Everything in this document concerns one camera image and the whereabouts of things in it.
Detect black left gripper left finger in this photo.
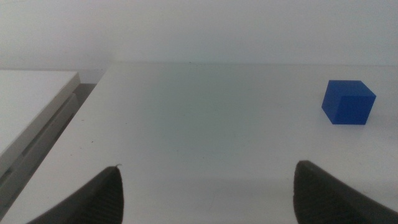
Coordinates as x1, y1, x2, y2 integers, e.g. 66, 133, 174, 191
26, 164, 124, 224

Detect blue cube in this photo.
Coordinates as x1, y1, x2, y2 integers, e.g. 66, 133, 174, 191
321, 80, 377, 126

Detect white side table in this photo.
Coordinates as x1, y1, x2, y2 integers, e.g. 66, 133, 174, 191
0, 70, 81, 215

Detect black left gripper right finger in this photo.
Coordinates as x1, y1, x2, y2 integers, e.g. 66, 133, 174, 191
293, 160, 398, 224

